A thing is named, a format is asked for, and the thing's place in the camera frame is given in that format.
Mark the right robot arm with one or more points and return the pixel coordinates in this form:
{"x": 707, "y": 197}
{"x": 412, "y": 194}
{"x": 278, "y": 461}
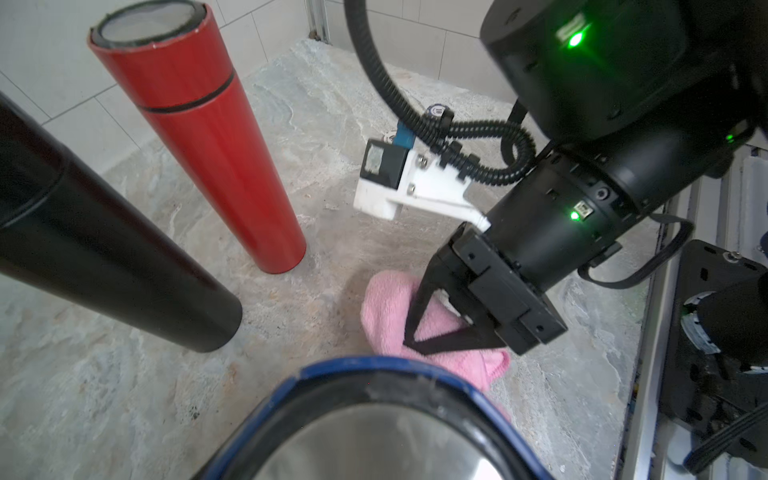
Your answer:
{"x": 638, "y": 100}

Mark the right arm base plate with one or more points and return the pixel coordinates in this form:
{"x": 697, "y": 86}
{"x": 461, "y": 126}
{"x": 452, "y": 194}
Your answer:
{"x": 716, "y": 359}

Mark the black thermos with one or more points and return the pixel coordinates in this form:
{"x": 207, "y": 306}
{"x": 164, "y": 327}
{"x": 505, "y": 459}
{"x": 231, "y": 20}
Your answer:
{"x": 66, "y": 231}

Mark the blue thermos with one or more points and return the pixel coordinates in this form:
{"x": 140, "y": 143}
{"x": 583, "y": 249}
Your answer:
{"x": 374, "y": 417}

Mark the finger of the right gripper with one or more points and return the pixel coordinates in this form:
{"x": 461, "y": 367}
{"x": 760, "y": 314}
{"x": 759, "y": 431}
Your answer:
{"x": 475, "y": 337}
{"x": 445, "y": 271}

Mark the red thermos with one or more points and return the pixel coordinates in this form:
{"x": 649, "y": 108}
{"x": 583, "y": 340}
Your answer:
{"x": 171, "y": 61}

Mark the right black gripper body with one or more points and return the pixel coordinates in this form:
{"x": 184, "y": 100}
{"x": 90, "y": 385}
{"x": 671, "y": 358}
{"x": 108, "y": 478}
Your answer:
{"x": 564, "y": 215}

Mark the aluminium mounting rail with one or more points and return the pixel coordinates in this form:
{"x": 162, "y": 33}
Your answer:
{"x": 725, "y": 214}

